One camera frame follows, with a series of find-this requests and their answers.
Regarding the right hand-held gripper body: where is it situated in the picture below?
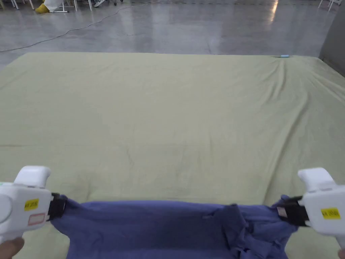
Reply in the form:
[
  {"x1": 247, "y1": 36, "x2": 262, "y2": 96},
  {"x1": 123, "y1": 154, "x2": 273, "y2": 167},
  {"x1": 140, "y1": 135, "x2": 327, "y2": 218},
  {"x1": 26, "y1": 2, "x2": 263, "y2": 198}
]
[{"x1": 290, "y1": 167, "x2": 345, "y2": 249}]

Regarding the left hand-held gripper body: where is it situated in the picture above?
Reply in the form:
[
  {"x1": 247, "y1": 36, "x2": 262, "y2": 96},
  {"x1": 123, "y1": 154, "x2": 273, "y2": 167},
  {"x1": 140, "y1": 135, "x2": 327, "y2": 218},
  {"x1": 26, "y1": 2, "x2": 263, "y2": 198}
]
[{"x1": 0, "y1": 166, "x2": 60, "y2": 244}]

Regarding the white chair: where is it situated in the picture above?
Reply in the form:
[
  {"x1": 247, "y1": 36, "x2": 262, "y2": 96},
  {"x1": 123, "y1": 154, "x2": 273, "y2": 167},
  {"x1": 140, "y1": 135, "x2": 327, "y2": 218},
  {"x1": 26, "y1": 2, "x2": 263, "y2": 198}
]
[{"x1": 318, "y1": 0, "x2": 341, "y2": 12}]

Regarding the dark blue shirt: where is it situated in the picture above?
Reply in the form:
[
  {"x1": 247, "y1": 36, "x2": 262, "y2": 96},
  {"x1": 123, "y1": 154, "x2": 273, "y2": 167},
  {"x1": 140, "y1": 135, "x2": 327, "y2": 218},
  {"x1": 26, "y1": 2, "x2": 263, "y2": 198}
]
[{"x1": 51, "y1": 194, "x2": 300, "y2": 259}]

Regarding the person's left hand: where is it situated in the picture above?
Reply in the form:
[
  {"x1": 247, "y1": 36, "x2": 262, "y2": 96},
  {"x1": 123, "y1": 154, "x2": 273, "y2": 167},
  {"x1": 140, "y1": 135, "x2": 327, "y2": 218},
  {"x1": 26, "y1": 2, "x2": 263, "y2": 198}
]
[{"x1": 0, "y1": 237, "x2": 25, "y2": 259}]

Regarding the bed with pale green sheet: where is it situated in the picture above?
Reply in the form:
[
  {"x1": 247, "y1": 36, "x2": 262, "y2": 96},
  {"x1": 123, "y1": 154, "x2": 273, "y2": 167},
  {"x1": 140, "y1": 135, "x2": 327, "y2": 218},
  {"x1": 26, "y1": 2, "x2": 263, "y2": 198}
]
[{"x1": 0, "y1": 52, "x2": 345, "y2": 259}]

